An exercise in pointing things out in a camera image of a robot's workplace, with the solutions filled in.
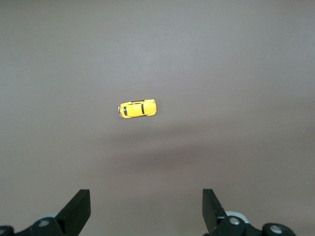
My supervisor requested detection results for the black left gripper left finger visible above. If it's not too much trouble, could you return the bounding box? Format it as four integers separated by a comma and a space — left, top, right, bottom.
29, 188, 91, 236

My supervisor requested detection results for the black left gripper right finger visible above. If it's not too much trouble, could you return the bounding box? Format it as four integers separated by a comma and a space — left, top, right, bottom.
202, 188, 263, 236

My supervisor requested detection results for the yellow beetle toy car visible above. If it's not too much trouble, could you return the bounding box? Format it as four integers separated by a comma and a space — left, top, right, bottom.
117, 99, 158, 119

